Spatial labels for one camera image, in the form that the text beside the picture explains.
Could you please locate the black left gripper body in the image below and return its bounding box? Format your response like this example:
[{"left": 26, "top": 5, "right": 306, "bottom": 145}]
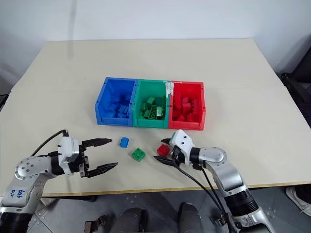
[{"left": 64, "top": 143, "right": 91, "bottom": 179}]

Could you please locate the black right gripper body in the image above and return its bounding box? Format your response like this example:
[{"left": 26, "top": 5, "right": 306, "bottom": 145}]
[{"left": 171, "top": 145, "right": 187, "bottom": 168}]

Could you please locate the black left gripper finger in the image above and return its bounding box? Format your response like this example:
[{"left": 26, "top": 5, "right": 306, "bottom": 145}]
[
  {"left": 86, "top": 162, "right": 119, "bottom": 179},
  {"left": 81, "top": 137, "right": 113, "bottom": 150}
]

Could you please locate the red square building block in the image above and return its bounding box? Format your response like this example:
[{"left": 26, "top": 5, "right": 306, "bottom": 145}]
[{"left": 156, "top": 144, "right": 170, "bottom": 156}]

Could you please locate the green square building block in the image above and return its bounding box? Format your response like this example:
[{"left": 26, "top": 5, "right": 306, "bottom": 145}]
[{"left": 131, "top": 147, "right": 147, "bottom": 162}]

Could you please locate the large green building block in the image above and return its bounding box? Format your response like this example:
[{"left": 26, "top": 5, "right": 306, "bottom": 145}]
[{"left": 149, "top": 105, "right": 163, "bottom": 120}]

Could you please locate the green plastic bin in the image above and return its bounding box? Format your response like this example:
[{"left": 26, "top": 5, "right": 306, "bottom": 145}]
[{"left": 132, "top": 79, "right": 173, "bottom": 129}]

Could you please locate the red plastic bin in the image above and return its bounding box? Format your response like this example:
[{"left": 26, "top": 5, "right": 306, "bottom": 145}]
[{"left": 168, "top": 81, "right": 206, "bottom": 131}]

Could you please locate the blue plastic bin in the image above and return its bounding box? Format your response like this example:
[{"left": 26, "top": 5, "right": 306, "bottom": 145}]
[{"left": 94, "top": 77, "right": 138, "bottom": 127}]

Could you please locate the white tape strip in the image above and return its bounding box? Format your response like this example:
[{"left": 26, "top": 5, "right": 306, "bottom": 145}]
[{"left": 164, "top": 81, "right": 175, "bottom": 98}]

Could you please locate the white shoe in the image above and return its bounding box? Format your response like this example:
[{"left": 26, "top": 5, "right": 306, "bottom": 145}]
[{"left": 285, "top": 186, "right": 311, "bottom": 217}]

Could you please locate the black bag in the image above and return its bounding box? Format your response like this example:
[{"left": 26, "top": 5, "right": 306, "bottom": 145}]
[{"left": 281, "top": 31, "right": 311, "bottom": 127}]

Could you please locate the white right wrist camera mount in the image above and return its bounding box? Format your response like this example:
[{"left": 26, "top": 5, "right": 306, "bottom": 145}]
[{"left": 170, "top": 129, "right": 196, "bottom": 166}]

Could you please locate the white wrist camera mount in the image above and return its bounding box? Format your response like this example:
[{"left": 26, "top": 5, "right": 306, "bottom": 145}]
[
  {"left": 58, "top": 136, "right": 80, "bottom": 168},
  {"left": 170, "top": 129, "right": 196, "bottom": 166}
]

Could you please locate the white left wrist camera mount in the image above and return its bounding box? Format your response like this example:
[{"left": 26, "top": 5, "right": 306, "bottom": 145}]
[{"left": 58, "top": 136, "right": 80, "bottom": 168}]

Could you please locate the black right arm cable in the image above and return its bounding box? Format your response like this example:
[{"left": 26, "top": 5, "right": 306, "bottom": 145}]
[
  {"left": 193, "top": 164, "right": 228, "bottom": 216},
  {"left": 174, "top": 165, "right": 235, "bottom": 233}
]

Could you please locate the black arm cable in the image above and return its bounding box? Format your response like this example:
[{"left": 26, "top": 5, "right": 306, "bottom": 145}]
[
  {"left": 31, "top": 130, "right": 69, "bottom": 157},
  {"left": 174, "top": 165, "right": 235, "bottom": 233},
  {"left": 193, "top": 164, "right": 228, "bottom": 216}
]

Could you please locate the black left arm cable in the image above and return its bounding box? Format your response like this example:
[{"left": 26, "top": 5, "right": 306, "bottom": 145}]
[{"left": 31, "top": 130, "right": 69, "bottom": 157}]

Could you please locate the dark brown metal bracket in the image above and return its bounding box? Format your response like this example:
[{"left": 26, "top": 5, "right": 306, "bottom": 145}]
[{"left": 83, "top": 214, "right": 110, "bottom": 233}]

